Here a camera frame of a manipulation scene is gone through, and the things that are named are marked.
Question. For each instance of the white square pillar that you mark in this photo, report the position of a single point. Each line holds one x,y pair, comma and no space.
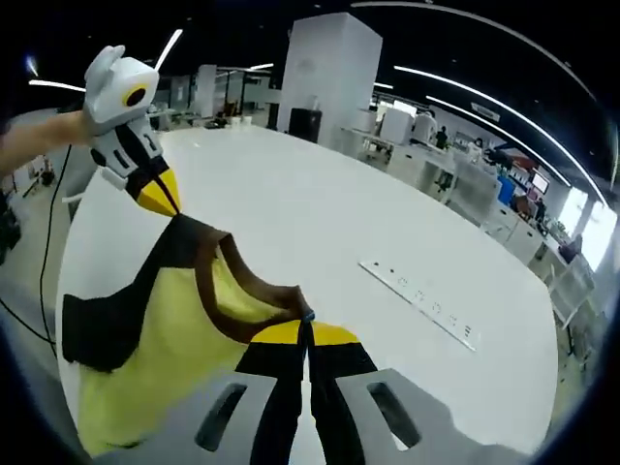
329,72

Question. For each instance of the lit monitor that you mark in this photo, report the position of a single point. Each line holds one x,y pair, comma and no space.
540,181

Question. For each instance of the yellow blue black garment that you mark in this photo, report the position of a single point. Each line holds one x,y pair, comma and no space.
169,315

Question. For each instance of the black cabinet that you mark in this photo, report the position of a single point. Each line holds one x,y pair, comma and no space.
305,126

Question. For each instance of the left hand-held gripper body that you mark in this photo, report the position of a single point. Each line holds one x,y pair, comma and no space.
116,92

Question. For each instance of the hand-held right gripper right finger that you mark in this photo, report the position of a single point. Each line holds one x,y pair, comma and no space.
339,387

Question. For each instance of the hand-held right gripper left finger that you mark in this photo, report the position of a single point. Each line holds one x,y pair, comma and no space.
271,387

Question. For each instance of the white box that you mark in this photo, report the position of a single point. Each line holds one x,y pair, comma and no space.
397,126

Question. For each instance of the row of white desks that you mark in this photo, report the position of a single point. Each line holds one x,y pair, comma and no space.
416,164

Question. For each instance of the small black object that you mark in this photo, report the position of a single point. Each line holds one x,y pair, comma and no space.
215,123

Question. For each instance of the white office chair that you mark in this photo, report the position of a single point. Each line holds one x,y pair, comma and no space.
472,189

